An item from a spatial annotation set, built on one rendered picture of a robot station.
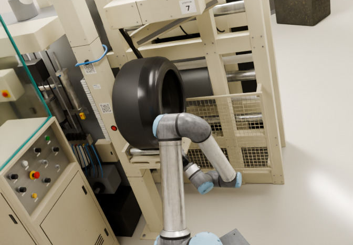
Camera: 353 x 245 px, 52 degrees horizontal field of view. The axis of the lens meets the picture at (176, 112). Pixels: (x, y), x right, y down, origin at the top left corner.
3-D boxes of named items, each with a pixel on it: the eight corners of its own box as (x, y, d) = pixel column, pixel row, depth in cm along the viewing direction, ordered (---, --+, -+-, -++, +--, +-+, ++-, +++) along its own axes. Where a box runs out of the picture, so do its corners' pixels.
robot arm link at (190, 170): (187, 178, 204) (199, 167, 204) (182, 171, 206) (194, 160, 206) (189, 180, 212) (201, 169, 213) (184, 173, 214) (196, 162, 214)
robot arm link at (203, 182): (206, 194, 211) (199, 197, 202) (193, 177, 215) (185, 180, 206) (217, 183, 207) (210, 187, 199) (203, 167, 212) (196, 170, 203)
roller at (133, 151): (127, 152, 239) (129, 146, 241) (130, 156, 242) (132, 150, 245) (176, 151, 226) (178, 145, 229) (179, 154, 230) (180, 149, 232)
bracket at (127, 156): (125, 163, 240) (121, 151, 235) (145, 128, 272) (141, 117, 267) (130, 163, 239) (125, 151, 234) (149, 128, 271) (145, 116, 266)
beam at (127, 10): (110, 31, 230) (101, 8, 222) (124, 17, 250) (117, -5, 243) (201, 15, 208) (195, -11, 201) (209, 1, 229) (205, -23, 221)
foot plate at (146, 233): (139, 239, 293) (139, 237, 292) (150, 213, 314) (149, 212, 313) (170, 241, 284) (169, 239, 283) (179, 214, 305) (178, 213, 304)
